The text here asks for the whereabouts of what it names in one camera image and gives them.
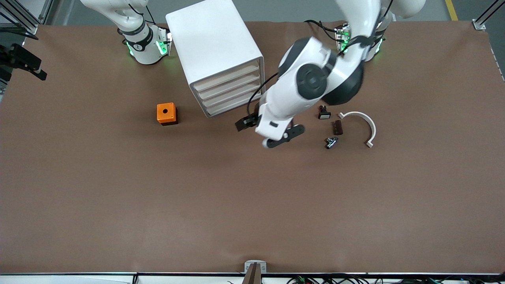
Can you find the black right arm base cable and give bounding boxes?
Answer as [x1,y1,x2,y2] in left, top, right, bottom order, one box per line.
[140,5,159,25]

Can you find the white plastic drawer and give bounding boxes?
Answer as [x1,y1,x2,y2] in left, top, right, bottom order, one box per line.
[196,73,262,101]
[204,92,264,118]
[200,82,263,109]
[192,63,262,92]

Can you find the white table edge rail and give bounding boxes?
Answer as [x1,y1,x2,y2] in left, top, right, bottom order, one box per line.
[0,272,505,284]

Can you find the orange button enclosure box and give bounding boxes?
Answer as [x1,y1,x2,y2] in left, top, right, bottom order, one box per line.
[157,103,178,126]

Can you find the black arm base cable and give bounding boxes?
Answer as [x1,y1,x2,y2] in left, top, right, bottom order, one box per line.
[304,19,340,42]
[140,5,159,25]

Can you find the grey metal edge bracket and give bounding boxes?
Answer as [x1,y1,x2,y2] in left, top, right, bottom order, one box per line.
[244,260,267,274]

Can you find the black left arm base cable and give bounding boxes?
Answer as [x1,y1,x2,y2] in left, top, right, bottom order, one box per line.
[304,19,340,42]

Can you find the white half ring clamp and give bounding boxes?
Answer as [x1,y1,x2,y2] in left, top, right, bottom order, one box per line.
[338,111,377,148]

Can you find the white drawer cabinet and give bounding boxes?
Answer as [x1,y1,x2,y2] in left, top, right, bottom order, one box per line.
[166,0,265,118]

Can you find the right arm base connector block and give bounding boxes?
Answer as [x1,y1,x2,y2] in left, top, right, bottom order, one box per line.
[157,26,173,56]

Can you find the tangled black floor cables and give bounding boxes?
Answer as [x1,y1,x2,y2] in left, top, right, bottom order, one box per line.
[286,275,505,284]

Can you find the left arm base connector block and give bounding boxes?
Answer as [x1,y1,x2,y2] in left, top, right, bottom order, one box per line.
[335,23,352,54]

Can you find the aluminium frame post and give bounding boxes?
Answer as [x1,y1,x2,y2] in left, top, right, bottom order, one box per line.
[0,0,39,35]
[472,0,505,31]

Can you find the brown table cover sheet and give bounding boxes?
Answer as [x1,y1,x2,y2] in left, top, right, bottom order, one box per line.
[0,20,505,275]

